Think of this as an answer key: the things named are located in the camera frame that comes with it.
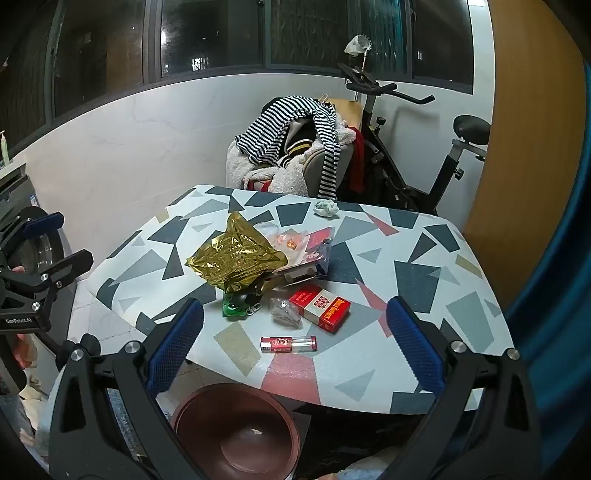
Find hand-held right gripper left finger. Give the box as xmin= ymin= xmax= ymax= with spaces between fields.
xmin=48 ymin=298 xmax=206 ymax=480

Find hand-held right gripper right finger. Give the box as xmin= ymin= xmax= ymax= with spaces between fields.
xmin=385 ymin=295 xmax=542 ymax=480

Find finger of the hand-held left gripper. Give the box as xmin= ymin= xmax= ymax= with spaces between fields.
xmin=0 ymin=211 xmax=64 ymax=259
xmin=28 ymin=249 xmax=94 ymax=289

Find black keychain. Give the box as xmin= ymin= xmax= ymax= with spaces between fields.
xmin=230 ymin=284 xmax=262 ymax=315

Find red cigarette box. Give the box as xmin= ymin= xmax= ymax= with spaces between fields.
xmin=289 ymin=284 xmax=352 ymax=333

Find gold foil bag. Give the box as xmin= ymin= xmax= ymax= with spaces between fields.
xmin=186 ymin=211 xmax=290 ymax=295

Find red lip gloss tube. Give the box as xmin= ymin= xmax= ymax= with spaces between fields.
xmin=260 ymin=335 xmax=319 ymax=354

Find clear wrapper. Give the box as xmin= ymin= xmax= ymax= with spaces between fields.
xmin=270 ymin=298 xmax=304 ymax=330

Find brown round bin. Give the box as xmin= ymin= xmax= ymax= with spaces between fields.
xmin=169 ymin=383 xmax=301 ymax=480

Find clear plastic bag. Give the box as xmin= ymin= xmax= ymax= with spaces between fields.
xmin=255 ymin=222 xmax=336 ymax=289

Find person's left hand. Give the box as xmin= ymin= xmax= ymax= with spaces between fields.
xmin=12 ymin=335 xmax=40 ymax=370

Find grey washing machine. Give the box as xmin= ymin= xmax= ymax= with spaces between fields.
xmin=0 ymin=164 xmax=95 ymax=400

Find red garment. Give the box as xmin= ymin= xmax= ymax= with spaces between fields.
xmin=348 ymin=128 xmax=366 ymax=193

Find white fleece garment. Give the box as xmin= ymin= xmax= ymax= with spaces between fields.
xmin=226 ymin=133 xmax=311 ymax=195

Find black exercise bike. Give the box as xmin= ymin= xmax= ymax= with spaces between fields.
xmin=337 ymin=62 xmax=491 ymax=216

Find wooden door panel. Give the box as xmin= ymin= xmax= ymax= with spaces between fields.
xmin=463 ymin=0 xmax=588 ymax=284

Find dark jacket yellow stripes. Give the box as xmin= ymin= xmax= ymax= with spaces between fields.
xmin=277 ymin=119 xmax=320 ymax=163

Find black white striped shirt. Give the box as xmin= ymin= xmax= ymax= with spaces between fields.
xmin=235 ymin=95 xmax=350 ymax=202

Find wooden chair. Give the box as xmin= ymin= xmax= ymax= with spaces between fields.
xmin=226 ymin=97 xmax=365 ymax=200

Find white cloth on stick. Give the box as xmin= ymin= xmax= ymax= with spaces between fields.
xmin=344 ymin=34 xmax=373 ymax=100

